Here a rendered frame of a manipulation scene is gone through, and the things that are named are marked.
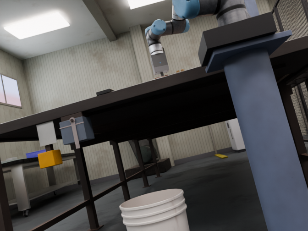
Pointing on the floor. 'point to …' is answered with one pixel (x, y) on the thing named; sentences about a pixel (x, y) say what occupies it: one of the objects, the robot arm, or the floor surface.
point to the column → (265, 129)
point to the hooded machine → (235, 135)
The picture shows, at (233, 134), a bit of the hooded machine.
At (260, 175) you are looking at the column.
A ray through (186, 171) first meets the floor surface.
